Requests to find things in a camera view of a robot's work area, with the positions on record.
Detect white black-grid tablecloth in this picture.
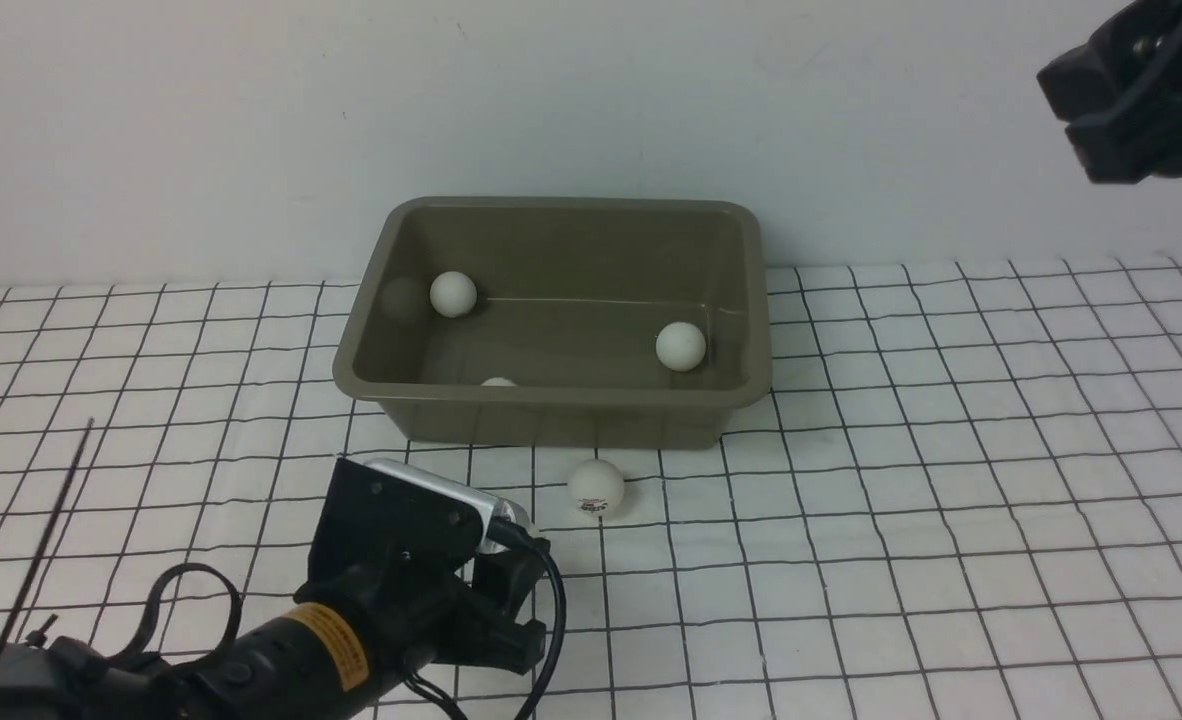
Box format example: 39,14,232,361
0,258,1182,719

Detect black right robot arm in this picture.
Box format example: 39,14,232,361
1035,1,1182,184

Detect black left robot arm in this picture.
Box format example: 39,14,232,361
0,539,567,719

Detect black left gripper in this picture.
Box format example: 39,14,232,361
297,539,550,682

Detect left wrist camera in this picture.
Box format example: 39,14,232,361
306,458,535,584

